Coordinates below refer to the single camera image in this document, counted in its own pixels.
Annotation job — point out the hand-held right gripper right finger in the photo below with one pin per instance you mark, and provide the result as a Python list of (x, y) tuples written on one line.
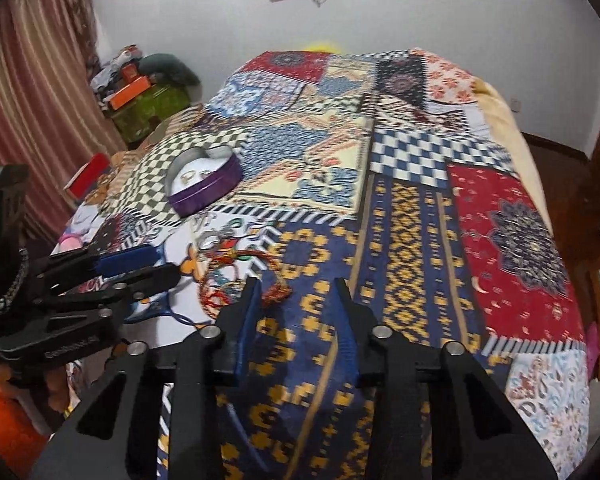
[(348, 325)]

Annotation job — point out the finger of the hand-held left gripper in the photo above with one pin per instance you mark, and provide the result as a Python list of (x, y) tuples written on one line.
[(125, 260), (147, 280)]

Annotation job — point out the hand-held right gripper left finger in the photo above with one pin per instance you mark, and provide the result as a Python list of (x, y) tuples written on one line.
[(244, 317)]

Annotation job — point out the purple heart-shaped jewelry box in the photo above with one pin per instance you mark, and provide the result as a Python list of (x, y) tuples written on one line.
[(207, 187)]

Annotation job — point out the cartoon printed sheet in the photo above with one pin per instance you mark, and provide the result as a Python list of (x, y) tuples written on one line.
[(82, 227)]

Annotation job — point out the red book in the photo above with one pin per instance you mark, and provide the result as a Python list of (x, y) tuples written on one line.
[(87, 176)]

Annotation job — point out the patchwork printed blanket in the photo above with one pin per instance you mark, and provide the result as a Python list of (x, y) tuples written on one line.
[(405, 220)]

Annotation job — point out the striped pink curtain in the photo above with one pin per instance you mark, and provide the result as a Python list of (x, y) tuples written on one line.
[(25, 90)]

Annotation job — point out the green storage box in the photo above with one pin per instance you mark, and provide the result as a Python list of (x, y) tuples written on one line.
[(147, 107)]

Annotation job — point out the orange box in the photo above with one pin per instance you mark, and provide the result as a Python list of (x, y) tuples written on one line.
[(130, 92)]

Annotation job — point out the pile of clothes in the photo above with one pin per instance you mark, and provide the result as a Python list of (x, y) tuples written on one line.
[(115, 67)]

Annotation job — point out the dark green cushion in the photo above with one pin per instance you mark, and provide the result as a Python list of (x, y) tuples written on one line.
[(172, 67)]

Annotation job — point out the orange cloth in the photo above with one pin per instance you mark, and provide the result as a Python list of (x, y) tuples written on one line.
[(5, 420)]

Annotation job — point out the beige blanket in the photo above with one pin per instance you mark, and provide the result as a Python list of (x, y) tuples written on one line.
[(510, 125)]

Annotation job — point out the yellow pillow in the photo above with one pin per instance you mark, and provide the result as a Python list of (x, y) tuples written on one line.
[(320, 46)]

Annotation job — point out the wooden bed frame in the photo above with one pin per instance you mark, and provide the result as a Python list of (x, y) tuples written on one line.
[(597, 280)]

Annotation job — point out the wall socket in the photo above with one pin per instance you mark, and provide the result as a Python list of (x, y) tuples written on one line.
[(517, 105)]

